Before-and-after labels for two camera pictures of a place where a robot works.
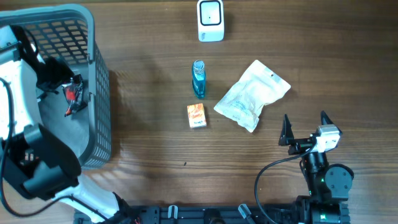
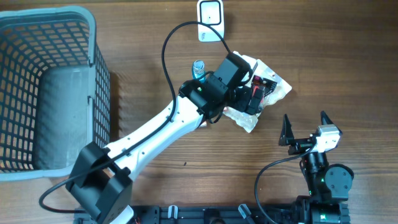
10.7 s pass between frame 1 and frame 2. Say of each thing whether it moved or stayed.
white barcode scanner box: stayed
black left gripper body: moved
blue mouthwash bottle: stayed
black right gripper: stayed
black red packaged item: moved
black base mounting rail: stayed
